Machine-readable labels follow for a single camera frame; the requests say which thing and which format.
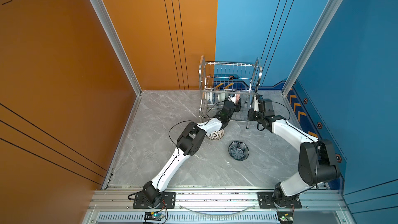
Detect blue floral white bowl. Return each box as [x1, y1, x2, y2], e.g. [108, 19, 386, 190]
[206, 92, 218, 105]

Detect stainless steel dish rack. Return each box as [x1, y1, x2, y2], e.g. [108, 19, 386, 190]
[199, 56, 262, 123]

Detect pale green ribbed bowl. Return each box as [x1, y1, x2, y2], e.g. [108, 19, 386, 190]
[217, 92, 229, 102]

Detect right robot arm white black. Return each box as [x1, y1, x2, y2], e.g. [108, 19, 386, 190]
[248, 96, 341, 208]

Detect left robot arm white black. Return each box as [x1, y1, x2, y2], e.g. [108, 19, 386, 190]
[142, 95, 241, 208]

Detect white brown lattice bowl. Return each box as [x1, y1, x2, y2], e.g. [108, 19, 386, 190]
[206, 129, 224, 140]

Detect dark blue petal bowl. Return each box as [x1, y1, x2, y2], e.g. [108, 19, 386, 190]
[228, 141, 249, 161]

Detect right green circuit board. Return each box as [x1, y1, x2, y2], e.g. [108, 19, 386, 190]
[277, 212, 294, 224]

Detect green circuit board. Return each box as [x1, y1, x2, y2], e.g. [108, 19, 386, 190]
[277, 212, 294, 224]
[143, 212, 166, 224]

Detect left green circuit board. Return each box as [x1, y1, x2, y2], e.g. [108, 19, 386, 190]
[143, 212, 166, 224]

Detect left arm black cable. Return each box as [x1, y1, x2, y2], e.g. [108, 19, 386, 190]
[155, 101, 228, 187]

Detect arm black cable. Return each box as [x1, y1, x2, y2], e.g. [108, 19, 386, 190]
[155, 101, 228, 187]
[256, 101, 321, 190]

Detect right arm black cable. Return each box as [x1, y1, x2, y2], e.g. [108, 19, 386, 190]
[256, 101, 321, 190]

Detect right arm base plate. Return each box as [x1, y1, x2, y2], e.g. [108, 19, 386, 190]
[257, 191, 302, 209]

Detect clear cable on rail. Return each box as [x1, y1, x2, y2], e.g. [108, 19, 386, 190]
[177, 203, 259, 217]

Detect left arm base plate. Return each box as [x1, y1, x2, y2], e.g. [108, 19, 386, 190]
[133, 191, 176, 209]

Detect left aluminium corner post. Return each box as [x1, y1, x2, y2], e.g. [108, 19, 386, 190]
[90, 0, 142, 96]

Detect aluminium corner post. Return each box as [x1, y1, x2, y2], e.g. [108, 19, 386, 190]
[282, 0, 343, 96]
[90, 0, 142, 96]

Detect right aluminium corner post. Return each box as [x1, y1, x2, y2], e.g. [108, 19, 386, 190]
[282, 0, 343, 96]

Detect aluminium front rail frame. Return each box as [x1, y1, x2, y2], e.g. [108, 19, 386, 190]
[82, 187, 356, 224]

